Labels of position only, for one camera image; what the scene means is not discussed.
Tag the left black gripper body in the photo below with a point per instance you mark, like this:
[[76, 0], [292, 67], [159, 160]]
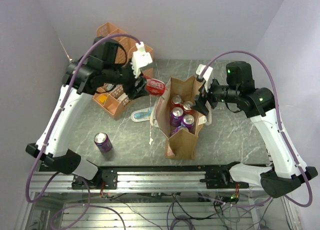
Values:
[[131, 89]]

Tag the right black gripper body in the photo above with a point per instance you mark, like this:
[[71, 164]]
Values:
[[212, 96]]

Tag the red cola can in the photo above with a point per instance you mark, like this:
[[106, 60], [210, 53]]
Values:
[[187, 108], [176, 102], [155, 87]]

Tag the purple fanta can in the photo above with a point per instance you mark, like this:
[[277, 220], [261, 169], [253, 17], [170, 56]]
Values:
[[189, 121], [177, 129], [103, 143], [176, 116]]

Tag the burlap canvas tote bag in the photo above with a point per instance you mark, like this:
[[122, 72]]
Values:
[[182, 145]]

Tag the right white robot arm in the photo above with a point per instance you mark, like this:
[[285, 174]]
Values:
[[288, 171]]

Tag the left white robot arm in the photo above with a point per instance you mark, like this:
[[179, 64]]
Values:
[[95, 68]]

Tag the orange plastic file organizer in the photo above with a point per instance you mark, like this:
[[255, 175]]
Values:
[[112, 98]]

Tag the blue correction tape package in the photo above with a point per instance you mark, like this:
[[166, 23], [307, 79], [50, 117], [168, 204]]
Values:
[[142, 115]]

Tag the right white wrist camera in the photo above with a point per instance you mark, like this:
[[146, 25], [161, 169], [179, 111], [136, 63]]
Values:
[[205, 74]]

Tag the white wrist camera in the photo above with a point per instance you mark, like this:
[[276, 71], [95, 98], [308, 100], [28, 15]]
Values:
[[205, 74], [141, 59]]

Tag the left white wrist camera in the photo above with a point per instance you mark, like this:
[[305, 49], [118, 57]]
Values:
[[141, 59]]

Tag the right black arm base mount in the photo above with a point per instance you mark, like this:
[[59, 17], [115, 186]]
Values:
[[219, 177]]

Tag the aluminium frame rail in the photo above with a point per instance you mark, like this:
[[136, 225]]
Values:
[[136, 182]]

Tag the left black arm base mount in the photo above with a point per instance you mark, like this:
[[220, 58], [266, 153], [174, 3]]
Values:
[[100, 181]]

